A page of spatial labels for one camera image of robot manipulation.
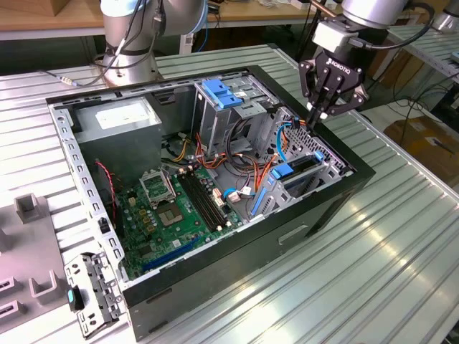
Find red and black fan wire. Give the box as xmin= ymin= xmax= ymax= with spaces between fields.
xmin=95 ymin=161 xmax=118 ymax=219

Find grey metal expansion bracket clamp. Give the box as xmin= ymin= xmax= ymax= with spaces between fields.
xmin=63 ymin=252 xmax=125 ymax=340

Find green motherboard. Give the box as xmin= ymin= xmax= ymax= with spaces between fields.
xmin=114 ymin=166 xmax=245 ymax=280

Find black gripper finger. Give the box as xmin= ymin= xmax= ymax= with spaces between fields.
xmin=311 ymin=84 xmax=369 ymax=135
xmin=298 ymin=59 xmax=322 ymax=132

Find grey optical drive cage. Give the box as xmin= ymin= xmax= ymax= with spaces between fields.
xmin=191 ymin=73 xmax=280 ymax=158

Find black cable with metal connector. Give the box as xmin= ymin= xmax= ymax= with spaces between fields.
xmin=42 ymin=0 xmax=162 ymax=87

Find multicoloured power wire bundle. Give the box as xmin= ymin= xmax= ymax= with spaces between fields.
xmin=161 ymin=132 xmax=277 ymax=194

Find black latch with teal tab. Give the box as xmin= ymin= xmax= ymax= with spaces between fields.
xmin=67 ymin=285 xmax=86 ymax=311

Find metal slat side table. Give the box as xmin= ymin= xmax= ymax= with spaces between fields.
xmin=361 ymin=23 xmax=459 ymax=105

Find grey parts rack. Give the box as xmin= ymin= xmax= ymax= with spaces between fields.
xmin=0 ymin=193 xmax=71 ymax=333

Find blue plastic drive latch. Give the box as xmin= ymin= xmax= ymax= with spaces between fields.
xmin=202 ymin=79 xmax=244 ymax=110

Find grey power supply unit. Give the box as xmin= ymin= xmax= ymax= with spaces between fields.
xmin=73 ymin=96 xmax=163 ymax=187

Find black tripod stand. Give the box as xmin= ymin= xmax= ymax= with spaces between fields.
xmin=295 ymin=0 xmax=329 ymax=71

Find black open PC case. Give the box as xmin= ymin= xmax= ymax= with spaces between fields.
xmin=45 ymin=64 xmax=377 ymax=342

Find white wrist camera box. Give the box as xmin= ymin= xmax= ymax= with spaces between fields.
xmin=311 ymin=20 xmax=361 ymax=54

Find CPU socket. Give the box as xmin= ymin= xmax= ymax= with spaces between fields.
xmin=157 ymin=204 xmax=186 ymax=229

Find black camera cable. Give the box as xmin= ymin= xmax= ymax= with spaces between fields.
xmin=349 ymin=2 xmax=437 ymax=49

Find grey metal disk bay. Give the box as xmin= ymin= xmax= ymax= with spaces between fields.
xmin=247 ymin=106 xmax=356 ymax=222

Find blue expansion slot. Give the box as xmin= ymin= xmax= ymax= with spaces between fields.
xmin=142 ymin=238 xmax=202 ymax=273

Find hard disk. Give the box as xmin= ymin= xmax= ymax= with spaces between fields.
xmin=250 ymin=150 xmax=326 ymax=219

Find black RAM slot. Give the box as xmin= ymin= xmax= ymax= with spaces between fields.
xmin=182 ymin=173 xmax=222 ymax=231
xmin=191 ymin=171 xmax=230 ymax=226
xmin=178 ymin=174 xmax=217 ymax=233
xmin=187 ymin=172 xmax=226 ymax=229

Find metal socket cover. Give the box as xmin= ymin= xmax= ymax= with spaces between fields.
xmin=138 ymin=168 xmax=176 ymax=209

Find blue data wire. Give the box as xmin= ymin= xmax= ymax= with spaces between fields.
xmin=222 ymin=188 xmax=259 ymax=199
xmin=275 ymin=119 xmax=301 ymax=164

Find wooden desk with white frame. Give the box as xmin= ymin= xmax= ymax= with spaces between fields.
xmin=0 ymin=0 xmax=426 ymax=69

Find brown cardboard box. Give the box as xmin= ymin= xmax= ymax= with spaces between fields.
xmin=383 ymin=116 xmax=459 ymax=187

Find orange power wire black plug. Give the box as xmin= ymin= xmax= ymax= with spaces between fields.
xmin=281 ymin=118 xmax=310 ymax=144

